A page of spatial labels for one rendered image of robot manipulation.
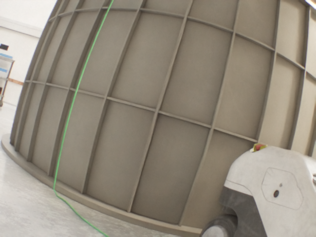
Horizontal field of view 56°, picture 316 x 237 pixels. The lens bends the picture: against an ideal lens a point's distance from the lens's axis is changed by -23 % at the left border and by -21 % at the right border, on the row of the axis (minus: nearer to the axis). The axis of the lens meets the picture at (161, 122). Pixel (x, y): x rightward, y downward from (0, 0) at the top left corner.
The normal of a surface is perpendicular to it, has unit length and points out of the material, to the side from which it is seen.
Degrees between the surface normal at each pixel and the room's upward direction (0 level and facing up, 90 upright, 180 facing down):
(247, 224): 90
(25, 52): 90
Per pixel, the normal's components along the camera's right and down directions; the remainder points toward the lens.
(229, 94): 0.06, -0.03
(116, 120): -0.23, -0.11
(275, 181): -0.84, -0.27
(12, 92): 0.51, 0.11
